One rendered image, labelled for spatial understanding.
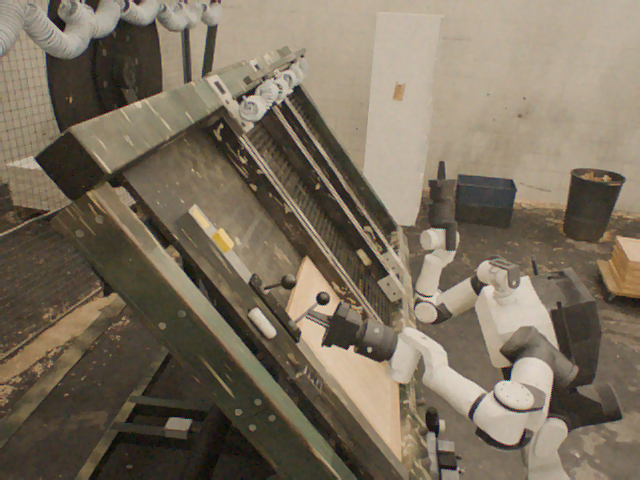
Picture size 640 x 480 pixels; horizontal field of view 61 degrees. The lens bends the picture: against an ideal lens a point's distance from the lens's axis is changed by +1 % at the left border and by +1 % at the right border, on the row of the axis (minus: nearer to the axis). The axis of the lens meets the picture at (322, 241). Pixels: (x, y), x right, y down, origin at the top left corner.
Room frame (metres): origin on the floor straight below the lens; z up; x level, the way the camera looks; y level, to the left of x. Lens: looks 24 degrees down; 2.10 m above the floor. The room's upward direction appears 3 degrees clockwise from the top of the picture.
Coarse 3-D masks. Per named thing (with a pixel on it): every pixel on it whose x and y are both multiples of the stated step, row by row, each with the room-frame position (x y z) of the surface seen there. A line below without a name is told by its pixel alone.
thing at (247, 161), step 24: (264, 96) 1.65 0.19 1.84; (240, 120) 1.63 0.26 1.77; (240, 144) 1.63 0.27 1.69; (240, 168) 1.63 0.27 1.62; (264, 168) 1.65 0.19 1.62; (264, 192) 1.62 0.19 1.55; (288, 216) 1.62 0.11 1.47; (312, 240) 1.61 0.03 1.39; (336, 264) 1.64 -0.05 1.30; (336, 288) 1.60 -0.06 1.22; (360, 312) 1.59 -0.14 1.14
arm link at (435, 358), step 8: (408, 328) 1.11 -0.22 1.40; (408, 336) 1.07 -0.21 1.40; (416, 336) 1.07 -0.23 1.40; (424, 336) 1.09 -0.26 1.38; (416, 344) 1.05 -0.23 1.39; (424, 344) 1.04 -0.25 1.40; (432, 344) 1.05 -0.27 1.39; (424, 352) 1.03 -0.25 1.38; (432, 352) 1.02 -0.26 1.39; (440, 352) 1.03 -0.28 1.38; (424, 360) 1.02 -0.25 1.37; (432, 360) 1.01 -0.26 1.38; (440, 360) 1.01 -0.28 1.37; (432, 368) 1.00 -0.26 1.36; (440, 368) 1.00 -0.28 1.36; (424, 376) 1.00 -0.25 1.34; (432, 376) 0.99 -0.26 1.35
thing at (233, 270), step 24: (192, 216) 1.14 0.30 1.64; (216, 264) 1.14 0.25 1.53; (240, 264) 1.17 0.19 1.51; (240, 288) 1.13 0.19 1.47; (264, 312) 1.13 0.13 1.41; (288, 336) 1.12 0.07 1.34; (312, 360) 1.13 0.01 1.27; (336, 384) 1.15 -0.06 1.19; (336, 408) 1.11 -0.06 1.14; (360, 432) 1.10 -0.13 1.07; (384, 456) 1.10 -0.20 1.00
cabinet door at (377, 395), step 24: (312, 264) 1.60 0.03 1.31; (312, 288) 1.48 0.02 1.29; (288, 312) 1.25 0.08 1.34; (312, 336) 1.27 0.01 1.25; (336, 360) 1.29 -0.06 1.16; (360, 360) 1.42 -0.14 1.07; (360, 384) 1.31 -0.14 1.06; (384, 384) 1.45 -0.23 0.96; (360, 408) 1.20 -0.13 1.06; (384, 408) 1.33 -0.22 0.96; (384, 432) 1.23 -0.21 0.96
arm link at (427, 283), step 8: (424, 272) 1.66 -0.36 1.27; (432, 272) 1.65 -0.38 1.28; (440, 272) 1.66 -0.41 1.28; (424, 280) 1.65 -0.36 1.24; (432, 280) 1.65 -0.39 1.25; (416, 288) 1.67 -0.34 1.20; (424, 288) 1.65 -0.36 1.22; (432, 288) 1.65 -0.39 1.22; (416, 296) 1.67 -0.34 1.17; (424, 296) 1.65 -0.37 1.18; (432, 296) 1.66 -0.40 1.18; (416, 304) 1.64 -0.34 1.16; (432, 304) 1.62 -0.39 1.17
